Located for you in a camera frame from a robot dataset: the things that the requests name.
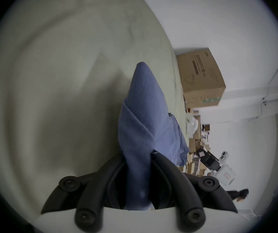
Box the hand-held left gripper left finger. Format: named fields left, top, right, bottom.
left=41, top=154, right=128, bottom=232

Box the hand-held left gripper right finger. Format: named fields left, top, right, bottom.
left=150, top=150, right=238, bottom=231

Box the bed with pale green sheet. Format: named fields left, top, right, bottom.
left=0, top=0, right=190, bottom=227

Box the blue garment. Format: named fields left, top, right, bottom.
left=118, top=62, right=190, bottom=211

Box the large brown carton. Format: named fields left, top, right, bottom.
left=177, top=48, right=226, bottom=108

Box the pile of small cartons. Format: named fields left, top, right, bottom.
left=184, top=106, right=213, bottom=177

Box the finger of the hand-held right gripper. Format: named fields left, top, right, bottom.
left=196, top=148, right=221, bottom=172

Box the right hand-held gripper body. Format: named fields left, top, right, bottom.
left=211, top=151, right=237, bottom=187

